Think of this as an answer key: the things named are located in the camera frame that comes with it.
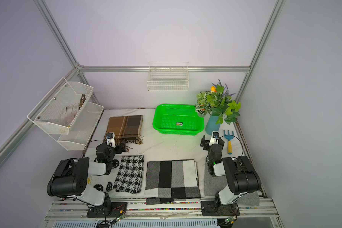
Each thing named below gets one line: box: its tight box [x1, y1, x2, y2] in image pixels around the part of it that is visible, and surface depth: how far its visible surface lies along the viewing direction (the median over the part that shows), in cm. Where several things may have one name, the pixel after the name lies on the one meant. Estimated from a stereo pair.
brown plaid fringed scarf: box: [104, 114, 144, 145], surface depth 107 cm
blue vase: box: [205, 114, 224, 136], surface depth 100 cm
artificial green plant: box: [194, 79, 241, 125], surface depth 82 cm
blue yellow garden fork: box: [223, 129, 235, 155], surface depth 101 cm
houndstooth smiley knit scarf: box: [93, 155, 145, 195], surface depth 83 cm
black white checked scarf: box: [144, 159, 202, 206], surface depth 83 cm
